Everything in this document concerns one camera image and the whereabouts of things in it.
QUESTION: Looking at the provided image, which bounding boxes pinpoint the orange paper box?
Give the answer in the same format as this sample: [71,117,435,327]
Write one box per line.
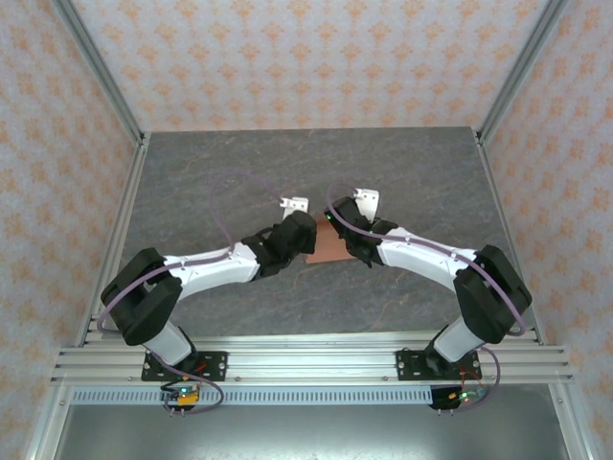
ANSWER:
[305,220,353,265]

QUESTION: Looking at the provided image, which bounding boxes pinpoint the grey metal sheet panel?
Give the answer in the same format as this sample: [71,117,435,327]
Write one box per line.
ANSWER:
[52,404,571,460]

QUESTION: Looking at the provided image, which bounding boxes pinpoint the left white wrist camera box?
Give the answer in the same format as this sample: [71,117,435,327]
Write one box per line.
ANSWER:
[279,195,309,222]

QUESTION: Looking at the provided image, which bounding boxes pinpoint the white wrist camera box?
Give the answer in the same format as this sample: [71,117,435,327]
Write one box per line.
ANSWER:
[352,188,380,224]
[279,195,309,222]

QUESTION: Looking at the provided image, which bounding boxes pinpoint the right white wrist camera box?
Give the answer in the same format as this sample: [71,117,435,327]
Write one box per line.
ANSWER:
[352,188,380,224]

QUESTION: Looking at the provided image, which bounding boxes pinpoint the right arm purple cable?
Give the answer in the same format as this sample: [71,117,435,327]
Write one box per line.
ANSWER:
[325,180,528,414]

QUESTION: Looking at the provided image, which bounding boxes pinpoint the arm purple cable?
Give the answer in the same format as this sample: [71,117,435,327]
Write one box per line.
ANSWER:
[97,171,288,416]
[325,180,528,414]

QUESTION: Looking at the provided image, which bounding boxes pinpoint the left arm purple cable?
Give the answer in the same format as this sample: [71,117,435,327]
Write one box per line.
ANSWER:
[97,171,288,416]

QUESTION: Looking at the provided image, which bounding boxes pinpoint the aluminium base rail beam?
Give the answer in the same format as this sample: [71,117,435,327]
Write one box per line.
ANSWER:
[50,334,576,387]

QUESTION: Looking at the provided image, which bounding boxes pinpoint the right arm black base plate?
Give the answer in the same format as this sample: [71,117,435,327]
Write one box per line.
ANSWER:
[396,348,483,382]

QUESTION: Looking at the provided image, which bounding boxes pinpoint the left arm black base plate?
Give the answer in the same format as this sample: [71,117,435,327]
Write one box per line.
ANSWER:
[141,351,229,382]

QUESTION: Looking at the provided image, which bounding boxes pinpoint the aluminium table side rail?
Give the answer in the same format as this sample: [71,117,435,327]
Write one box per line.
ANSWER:
[471,128,547,346]
[74,138,152,349]

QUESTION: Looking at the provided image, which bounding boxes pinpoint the grey slotted cable duct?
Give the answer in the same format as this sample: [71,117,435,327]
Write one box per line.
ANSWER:
[70,386,488,404]

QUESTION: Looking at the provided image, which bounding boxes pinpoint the aluminium frame post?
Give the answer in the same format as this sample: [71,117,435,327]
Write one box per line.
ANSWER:
[476,0,574,145]
[50,0,149,148]

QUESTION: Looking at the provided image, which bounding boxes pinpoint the aluminium frame leg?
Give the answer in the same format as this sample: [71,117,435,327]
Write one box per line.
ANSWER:
[548,382,595,460]
[26,385,73,460]

